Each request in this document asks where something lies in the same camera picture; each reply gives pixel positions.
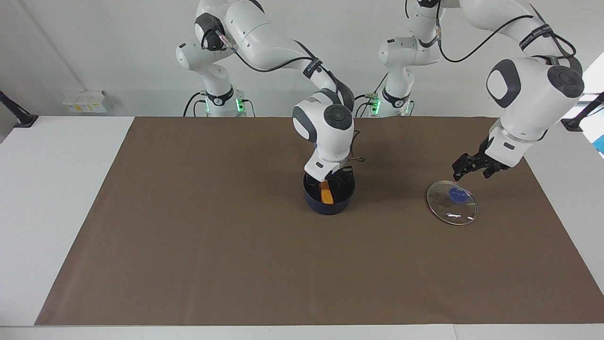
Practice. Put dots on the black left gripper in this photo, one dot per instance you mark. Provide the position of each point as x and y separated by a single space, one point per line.
490 158

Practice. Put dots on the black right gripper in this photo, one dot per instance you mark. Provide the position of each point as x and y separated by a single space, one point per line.
342 175

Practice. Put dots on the orange corn cob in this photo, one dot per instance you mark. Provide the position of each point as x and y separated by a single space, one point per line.
326 194

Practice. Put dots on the glass lid with blue knob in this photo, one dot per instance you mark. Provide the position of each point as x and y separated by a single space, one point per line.
452 203

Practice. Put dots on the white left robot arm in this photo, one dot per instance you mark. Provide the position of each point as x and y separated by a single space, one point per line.
533 94

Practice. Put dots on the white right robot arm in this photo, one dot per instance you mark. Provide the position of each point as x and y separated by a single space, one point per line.
264 38

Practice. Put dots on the dark blue saucepan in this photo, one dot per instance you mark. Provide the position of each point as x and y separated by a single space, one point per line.
325 208

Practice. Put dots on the black clamp stand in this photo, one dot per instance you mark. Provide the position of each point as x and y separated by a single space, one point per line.
575 123
23 118

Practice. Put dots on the brown table mat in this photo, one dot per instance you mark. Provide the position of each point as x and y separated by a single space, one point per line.
236 264

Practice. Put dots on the light blue object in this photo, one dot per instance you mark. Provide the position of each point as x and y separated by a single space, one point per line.
600 144

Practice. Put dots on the white wall socket box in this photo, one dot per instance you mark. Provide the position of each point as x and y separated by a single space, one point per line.
85 101

